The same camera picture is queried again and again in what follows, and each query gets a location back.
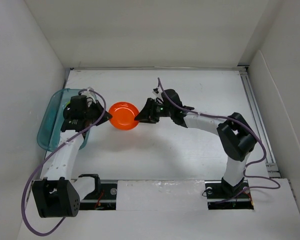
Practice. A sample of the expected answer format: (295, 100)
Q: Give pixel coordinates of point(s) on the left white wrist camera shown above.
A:
(88, 92)

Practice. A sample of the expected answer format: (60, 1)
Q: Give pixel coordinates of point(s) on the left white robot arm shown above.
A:
(55, 194)

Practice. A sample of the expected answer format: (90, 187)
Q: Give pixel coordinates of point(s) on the aluminium rail right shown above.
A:
(270, 162)

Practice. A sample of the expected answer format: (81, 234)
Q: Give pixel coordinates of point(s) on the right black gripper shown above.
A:
(146, 115)

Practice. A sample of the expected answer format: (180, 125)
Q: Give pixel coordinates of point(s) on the orange plate back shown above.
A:
(123, 115)

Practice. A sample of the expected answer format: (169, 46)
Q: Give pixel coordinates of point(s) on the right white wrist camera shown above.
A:
(158, 93)

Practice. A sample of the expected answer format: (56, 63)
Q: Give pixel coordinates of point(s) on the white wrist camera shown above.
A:
(158, 93)
(88, 92)

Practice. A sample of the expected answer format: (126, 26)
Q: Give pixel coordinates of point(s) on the teal plastic bin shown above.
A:
(48, 137)

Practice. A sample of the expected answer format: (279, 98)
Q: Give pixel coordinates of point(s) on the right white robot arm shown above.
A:
(234, 135)

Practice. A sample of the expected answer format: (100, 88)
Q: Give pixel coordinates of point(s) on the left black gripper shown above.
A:
(106, 116)

